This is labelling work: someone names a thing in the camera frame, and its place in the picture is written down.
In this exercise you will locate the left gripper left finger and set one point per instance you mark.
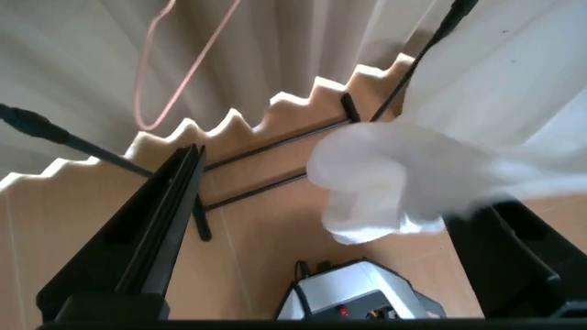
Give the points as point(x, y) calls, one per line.
point(137, 247)

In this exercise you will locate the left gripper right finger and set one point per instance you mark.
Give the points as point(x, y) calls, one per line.
point(518, 266)

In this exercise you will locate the white printed t-shirt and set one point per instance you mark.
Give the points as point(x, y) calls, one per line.
point(440, 174)

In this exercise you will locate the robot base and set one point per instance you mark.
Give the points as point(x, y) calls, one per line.
point(348, 289)

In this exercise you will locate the black clothes rack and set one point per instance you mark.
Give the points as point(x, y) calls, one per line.
point(36, 126)

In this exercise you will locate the pink clothes hanger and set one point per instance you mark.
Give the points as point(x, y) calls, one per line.
point(140, 82)

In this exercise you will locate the beige curtain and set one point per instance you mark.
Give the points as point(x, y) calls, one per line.
point(275, 46)

